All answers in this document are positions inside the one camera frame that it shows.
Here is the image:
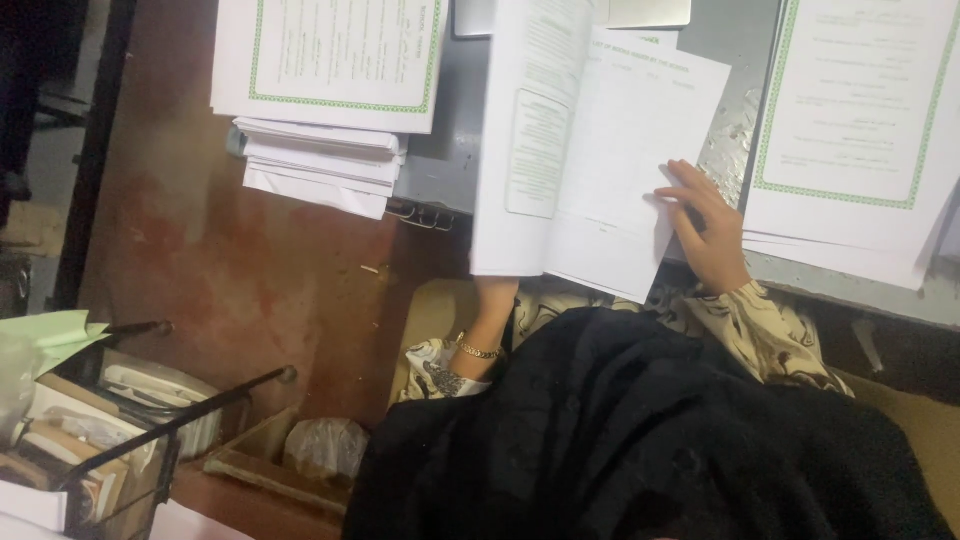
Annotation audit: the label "person's right hand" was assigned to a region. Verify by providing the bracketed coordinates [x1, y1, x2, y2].
[654, 159, 753, 296]

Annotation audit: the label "person's left hand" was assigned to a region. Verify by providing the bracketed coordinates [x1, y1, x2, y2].
[466, 276, 521, 345]

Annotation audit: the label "white booklet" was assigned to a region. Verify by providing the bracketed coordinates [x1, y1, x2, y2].
[470, 0, 733, 306]

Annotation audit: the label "black metal clips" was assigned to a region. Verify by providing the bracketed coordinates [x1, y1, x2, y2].
[385, 198, 458, 233]

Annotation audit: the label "stack of green-bordered sheets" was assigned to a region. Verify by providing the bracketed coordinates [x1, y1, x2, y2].
[210, 0, 451, 135]
[741, 0, 960, 293]

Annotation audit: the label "black shawl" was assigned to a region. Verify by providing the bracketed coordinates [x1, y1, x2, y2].
[341, 306, 958, 540]

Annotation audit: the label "stack of white booklets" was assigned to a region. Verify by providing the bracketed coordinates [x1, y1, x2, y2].
[231, 115, 411, 222]

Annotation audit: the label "crumpled clear plastic bag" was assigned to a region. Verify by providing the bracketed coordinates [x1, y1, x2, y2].
[282, 417, 371, 486]

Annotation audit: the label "wooden tray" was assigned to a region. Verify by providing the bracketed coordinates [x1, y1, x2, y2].
[203, 405, 355, 519]

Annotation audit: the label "light green paper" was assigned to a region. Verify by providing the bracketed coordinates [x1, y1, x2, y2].
[0, 309, 113, 376]

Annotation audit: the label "gold bracelet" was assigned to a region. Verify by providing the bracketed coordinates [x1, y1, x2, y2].
[455, 330, 503, 361]

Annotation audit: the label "black wire basket of books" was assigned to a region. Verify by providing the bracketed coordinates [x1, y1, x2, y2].
[0, 321, 299, 540]

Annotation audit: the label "dark door frame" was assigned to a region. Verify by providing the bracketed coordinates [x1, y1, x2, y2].
[51, 0, 141, 313]

